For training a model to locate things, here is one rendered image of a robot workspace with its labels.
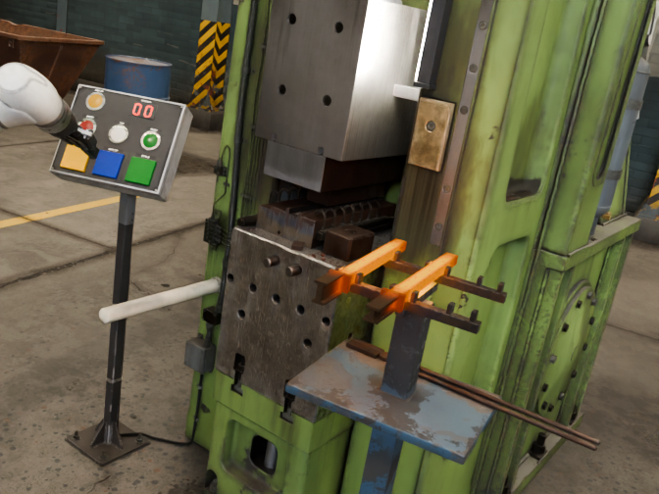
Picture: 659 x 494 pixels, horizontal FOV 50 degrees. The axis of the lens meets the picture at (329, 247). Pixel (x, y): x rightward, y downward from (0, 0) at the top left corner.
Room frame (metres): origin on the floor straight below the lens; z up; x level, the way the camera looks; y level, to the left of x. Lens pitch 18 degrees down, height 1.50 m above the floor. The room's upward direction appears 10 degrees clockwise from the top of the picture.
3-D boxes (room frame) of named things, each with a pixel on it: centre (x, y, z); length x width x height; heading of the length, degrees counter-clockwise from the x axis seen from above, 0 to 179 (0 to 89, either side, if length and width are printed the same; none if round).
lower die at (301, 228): (2.05, 0.02, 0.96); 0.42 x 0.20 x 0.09; 147
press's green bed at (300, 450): (2.02, -0.04, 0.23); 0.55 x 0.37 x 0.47; 147
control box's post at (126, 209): (2.11, 0.64, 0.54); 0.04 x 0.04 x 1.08; 57
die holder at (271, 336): (2.02, -0.04, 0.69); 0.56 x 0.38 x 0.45; 147
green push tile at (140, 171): (1.97, 0.57, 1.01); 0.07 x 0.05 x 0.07; 82
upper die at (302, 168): (2.05, 0.02, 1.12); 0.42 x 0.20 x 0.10; 147
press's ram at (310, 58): (2.02, -0.02, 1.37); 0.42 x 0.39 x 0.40; 147
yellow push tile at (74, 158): (2.00, 0.76, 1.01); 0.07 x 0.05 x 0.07; 82
